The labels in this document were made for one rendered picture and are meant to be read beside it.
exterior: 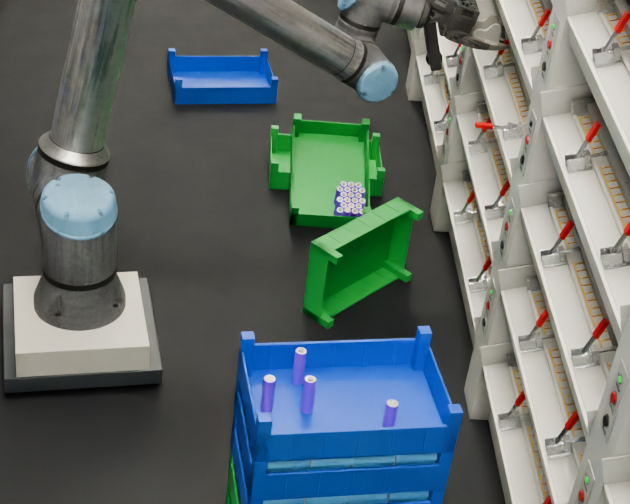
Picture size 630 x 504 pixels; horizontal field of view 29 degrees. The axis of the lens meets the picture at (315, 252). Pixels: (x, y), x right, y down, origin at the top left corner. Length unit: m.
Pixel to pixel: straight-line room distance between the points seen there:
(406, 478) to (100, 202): 0.92
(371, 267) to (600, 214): 1.10
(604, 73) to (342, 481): 0.74
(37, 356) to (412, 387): 0.88
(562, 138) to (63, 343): 1.07
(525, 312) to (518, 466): 0.29
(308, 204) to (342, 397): 1.31
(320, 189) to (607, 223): 1.37
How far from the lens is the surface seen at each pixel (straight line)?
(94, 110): 2.55
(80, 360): 2.54
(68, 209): 2.46
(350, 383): 1.94
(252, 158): 3.39
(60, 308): 2.57
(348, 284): 2.94
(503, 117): 2.61
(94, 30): 2.48
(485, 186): 2.74
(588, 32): 2.09
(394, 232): 2.97
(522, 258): 2.40
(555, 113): 2.23
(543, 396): 2.20
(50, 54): 3.88
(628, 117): 1.85
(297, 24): 2.43
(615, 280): 1.84
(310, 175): 3.22
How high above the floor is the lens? 1.75
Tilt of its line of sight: 35 degrees down
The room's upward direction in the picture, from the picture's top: 7 degrees clockwise
